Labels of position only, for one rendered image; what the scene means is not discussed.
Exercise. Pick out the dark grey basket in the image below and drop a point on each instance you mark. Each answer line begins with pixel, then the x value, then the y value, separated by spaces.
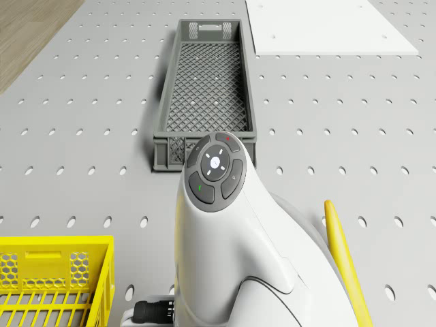
pixel 204 85

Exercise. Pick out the yellow basket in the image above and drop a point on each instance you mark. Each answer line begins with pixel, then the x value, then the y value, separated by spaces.
pixel 98 272

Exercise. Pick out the banana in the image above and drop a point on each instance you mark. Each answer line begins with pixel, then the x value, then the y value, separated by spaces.
pixel 344 252

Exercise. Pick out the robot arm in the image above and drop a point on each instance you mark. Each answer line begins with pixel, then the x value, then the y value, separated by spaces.
pixel 235 245

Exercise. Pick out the white board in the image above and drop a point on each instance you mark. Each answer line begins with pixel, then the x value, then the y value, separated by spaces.
pixel 327 27

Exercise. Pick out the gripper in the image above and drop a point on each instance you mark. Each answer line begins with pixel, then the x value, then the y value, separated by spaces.
pixel 150 311

